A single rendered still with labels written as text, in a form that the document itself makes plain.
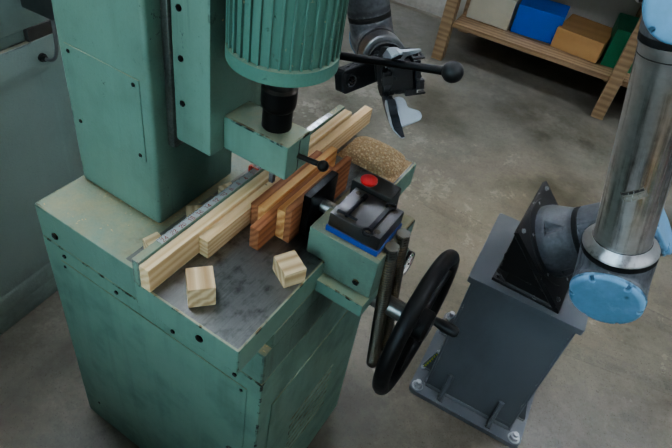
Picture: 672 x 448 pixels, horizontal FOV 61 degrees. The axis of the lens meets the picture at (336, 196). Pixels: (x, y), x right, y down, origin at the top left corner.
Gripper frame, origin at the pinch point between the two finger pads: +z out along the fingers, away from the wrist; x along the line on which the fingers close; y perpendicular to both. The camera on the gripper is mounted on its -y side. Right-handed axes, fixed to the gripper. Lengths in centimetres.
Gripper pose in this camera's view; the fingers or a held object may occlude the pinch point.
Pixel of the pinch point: (397, 99)
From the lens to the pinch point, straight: 98.3
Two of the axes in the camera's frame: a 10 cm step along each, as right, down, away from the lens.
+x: 0.9, 8.4, 5.4
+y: 9.9, -1.5, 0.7
